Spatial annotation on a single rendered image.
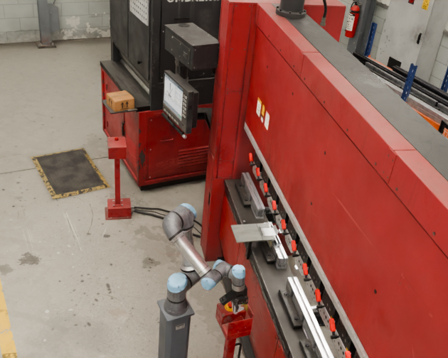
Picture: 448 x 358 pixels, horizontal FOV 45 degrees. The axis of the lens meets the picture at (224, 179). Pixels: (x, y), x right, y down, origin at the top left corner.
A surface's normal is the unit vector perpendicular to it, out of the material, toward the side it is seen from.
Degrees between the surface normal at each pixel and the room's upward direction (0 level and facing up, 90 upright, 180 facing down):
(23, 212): 0
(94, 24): 90
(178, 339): 90
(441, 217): 90
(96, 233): 0
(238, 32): 90
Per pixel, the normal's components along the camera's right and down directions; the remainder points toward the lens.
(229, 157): 0.21, 0.54
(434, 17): 0.44, 0.51
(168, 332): -0.32, 0.48
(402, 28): -0.89, 0.17
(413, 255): -0.97, 0.04
